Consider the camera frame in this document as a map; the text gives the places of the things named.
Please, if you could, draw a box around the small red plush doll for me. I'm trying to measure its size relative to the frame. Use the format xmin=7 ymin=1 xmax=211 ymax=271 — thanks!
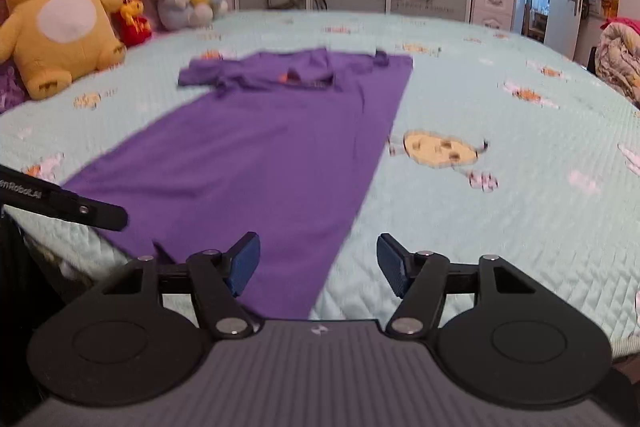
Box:
xmin=106 ymin=0 xmax=153 ymax=48

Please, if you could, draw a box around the pink folded blanket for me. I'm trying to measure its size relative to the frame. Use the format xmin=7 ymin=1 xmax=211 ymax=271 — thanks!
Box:
xmin=602 ymin=14 xmax=640 ymax=48

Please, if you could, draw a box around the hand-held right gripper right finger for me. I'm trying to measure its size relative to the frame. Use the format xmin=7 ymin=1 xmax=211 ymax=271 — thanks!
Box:
xmin=376 ymin=233 xmax=553 ymax=340

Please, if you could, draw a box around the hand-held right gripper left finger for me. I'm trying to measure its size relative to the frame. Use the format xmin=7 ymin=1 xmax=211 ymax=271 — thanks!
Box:
xmin=80 ymin=231 xmax=262 ymax=341

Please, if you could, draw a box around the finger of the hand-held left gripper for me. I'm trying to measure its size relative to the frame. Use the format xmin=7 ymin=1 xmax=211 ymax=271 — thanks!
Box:
xmin=50 ymin=188 xmax=129 ymax=232

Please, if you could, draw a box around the purple floral pillow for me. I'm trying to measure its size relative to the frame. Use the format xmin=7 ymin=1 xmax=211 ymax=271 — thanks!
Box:
xmin=0 ymin=59 xmax=28 ymax=114

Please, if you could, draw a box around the yellow plush toy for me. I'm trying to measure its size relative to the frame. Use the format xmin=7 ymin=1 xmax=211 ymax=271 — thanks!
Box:
xmin=0 ymin=0 xmax=128 ymax=100

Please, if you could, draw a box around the purple t-shirt orange print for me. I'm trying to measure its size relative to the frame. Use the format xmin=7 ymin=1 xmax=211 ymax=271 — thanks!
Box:
xmin=60 ymin=48 xmax=415 ymax=320

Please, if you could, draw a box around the white drawer cabinet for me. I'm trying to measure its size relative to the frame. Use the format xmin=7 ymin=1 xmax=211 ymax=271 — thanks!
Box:
xmin=470 ymin=0 xmax=518 ymax=32

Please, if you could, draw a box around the bed with bee bedspread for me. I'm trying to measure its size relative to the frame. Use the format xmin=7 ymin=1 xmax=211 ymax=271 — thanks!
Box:
xmin=0 ymin=9 xmax=640 ymax=348

